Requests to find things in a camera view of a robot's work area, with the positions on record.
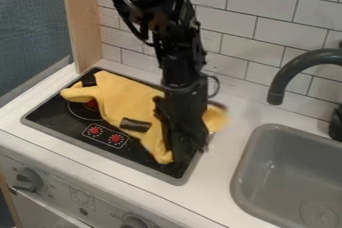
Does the tap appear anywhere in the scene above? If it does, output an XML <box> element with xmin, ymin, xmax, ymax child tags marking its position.
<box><xmin>265</xmin><ymin>40</ymin><xmax>342</xmax><ymax>143</ymax></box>

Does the yellow cloth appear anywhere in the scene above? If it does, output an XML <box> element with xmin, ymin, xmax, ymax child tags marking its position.
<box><xmin>58</xmin><ymin>70</ymin><xmax>232</xmax><ymax>166</ymax></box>

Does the toy sink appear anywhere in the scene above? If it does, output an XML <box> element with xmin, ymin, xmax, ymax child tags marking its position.
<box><xmin>228</xmin><ymin>123</ymin><xmax>342</xmax><ymax>228</ymax></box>

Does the toy stove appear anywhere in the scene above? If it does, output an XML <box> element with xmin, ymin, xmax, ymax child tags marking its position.
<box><xmin>20</xmin><ymin>66</ymin><xmax>216</xmax><ymax>186</ymax></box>

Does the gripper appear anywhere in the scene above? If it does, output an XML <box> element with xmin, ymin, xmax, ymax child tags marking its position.
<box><xmin>152</xmin><ymin>77</ymin><xmax>213</xmax><ymax>168</ymax></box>

